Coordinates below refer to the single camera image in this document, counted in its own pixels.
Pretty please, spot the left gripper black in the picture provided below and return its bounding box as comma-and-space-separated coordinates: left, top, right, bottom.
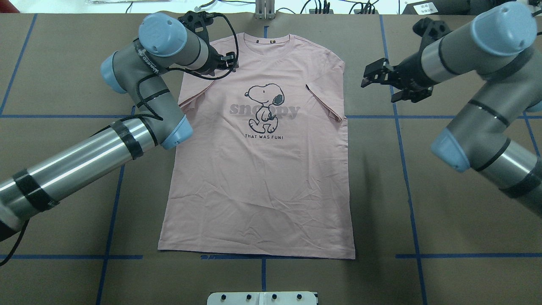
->
206, 47, 236, 72

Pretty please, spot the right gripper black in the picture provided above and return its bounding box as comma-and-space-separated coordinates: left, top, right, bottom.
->
361, 55, 434, 103

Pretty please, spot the pink Snoopy t-shirt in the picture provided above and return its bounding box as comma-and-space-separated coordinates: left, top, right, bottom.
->
158, 33, 355, 259

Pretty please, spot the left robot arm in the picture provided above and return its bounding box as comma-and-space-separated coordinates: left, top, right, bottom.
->
0, 11, 238, 241

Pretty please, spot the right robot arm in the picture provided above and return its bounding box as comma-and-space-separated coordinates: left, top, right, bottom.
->
361, 1, 542, 216

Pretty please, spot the black box with label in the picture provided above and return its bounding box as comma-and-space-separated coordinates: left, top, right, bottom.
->
401, 0, 472, 15

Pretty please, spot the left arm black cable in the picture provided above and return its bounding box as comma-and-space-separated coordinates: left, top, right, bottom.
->
0, 13, 240, 267

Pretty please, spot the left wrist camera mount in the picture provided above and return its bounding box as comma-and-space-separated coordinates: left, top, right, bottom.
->
178, 11, 216, 44

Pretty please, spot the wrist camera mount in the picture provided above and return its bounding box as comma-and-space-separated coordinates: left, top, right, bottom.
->
178, 11, 216, 44
412, 17, 452, 52

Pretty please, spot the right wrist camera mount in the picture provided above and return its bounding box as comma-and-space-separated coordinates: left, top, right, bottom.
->
412, 17, 452, 52

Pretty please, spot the aluminium frame post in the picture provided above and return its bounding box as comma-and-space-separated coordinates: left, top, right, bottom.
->
255, 0, 276, 20

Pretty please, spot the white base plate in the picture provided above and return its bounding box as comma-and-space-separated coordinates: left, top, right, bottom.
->
207, 291, 319, 305

